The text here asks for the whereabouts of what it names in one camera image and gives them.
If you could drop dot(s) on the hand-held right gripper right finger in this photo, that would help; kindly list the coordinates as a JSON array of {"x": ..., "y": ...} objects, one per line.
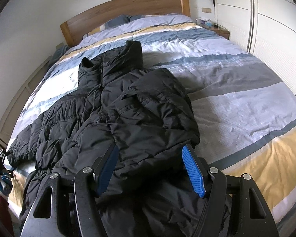
[{"x": 193, "y": 171}]

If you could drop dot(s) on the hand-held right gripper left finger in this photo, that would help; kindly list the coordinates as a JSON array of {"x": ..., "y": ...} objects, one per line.
[{"x": 108, "y": 170}]

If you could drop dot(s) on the black puffer jacket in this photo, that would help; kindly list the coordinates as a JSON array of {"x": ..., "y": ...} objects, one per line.
[{"x": 138, "y": 103}]

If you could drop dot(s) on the person's left forearm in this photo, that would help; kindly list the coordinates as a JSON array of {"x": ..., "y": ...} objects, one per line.
[{"x": 0, "y": 212}]

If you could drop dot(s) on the person's left hand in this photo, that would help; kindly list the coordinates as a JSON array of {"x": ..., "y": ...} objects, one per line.
[{"x": 3, "y": 181}]

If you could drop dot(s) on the striped duvet cover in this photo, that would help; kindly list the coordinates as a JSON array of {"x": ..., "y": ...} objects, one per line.
[{"x": 236, "y": 91}]

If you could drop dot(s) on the crumpled blue-grey cloth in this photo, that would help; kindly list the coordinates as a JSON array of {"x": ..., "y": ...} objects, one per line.
[{"x": 57, "y": 54}]

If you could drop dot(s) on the wooden nightstand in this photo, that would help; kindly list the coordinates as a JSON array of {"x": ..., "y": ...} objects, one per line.
[{"x": 220, "y": 32}]

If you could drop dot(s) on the cluster of small bottles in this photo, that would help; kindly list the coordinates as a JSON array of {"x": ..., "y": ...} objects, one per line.
[{"x": 207, "y": 23}]

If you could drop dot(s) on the wooden headboard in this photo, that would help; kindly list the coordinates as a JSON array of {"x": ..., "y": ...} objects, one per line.
[{"x": 128, "y": 7}]

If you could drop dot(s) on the white sliding wardrobe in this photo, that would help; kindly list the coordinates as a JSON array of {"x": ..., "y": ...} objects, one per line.
[{"x": 273, "y": 17}]

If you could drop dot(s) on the beige wall switch plate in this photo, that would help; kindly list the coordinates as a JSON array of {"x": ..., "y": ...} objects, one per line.
[{"x": 208, "y": 10}]

